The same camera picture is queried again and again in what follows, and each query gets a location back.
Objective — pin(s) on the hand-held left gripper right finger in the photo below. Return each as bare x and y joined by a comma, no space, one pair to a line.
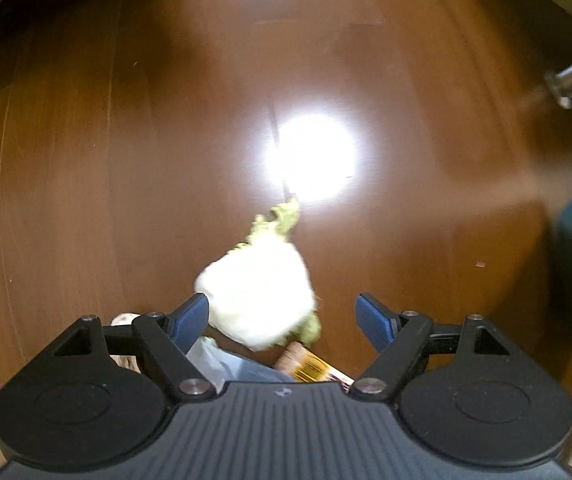
373,322

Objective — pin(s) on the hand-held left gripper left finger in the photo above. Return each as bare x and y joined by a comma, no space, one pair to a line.
191,320

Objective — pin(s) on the napa cabbage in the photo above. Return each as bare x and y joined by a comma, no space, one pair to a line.
256,290

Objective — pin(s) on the long cream drink sachet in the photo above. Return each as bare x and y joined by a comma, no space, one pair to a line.
306,365

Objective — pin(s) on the grey blue plastic packet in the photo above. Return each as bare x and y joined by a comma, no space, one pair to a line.
246,370

